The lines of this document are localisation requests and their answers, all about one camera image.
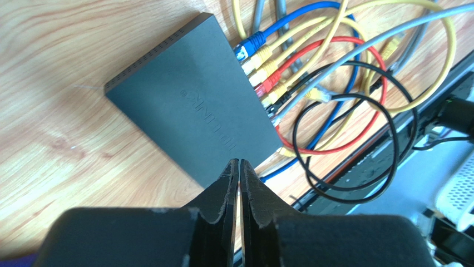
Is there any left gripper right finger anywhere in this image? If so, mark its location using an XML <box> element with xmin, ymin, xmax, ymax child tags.
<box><xmin>240</xmin><ymin>160</ymin><xmax>435</xmax><ymax>266</ymax></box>

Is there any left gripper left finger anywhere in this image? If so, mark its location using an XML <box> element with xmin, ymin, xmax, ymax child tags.
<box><xmin>34</xmin><ymin>159</ymin><xmax>239</xmax><ymax>266</ymax></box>

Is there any grey ethernet cable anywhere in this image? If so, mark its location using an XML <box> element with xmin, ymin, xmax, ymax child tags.
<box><xmin>251</xmin><ymin>0</ymin><xmax>474</xmax><ymax>123</ymax></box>

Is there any black network switch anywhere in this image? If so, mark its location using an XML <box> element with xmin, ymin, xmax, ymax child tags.
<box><xmin>104</xmin><ymin>13</ymin><xmax>282</xmax><ymax>187</ymax></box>

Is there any purple cloth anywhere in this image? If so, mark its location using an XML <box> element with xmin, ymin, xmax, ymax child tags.
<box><xmin>1</xmin><ymin>254</ymin><xmax>36</xmax><ymax>267</ymax></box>

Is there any blue ethernet cable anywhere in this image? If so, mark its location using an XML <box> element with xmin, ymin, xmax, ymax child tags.
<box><xmin>233</xmin><ymin>1</ymin><xmax>362</xmax><ymax>183</ymax></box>

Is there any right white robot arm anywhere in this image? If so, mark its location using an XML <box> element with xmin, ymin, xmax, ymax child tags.
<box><xmin>418</xmin><ymin>98</ymin><xmax>473</xmax><ymax>266</ymax></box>

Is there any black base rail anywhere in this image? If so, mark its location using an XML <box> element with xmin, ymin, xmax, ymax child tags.
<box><xmin>292</xmin><ymin>52</ymin><xmax>473</xmax><ymax>215</ymax></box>

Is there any black ethernet cable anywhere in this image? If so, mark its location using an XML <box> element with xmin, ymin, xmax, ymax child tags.
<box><xmin>266</xmin><ymin>61</ymin><xmax>419</xmax><ymax>204</ymax></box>

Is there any red ethernet cable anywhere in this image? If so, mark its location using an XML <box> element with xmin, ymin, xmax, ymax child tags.
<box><xmin>254</xmin><ymin>36</ymin><xmax>388</xmax><ymax>156</ymax></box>

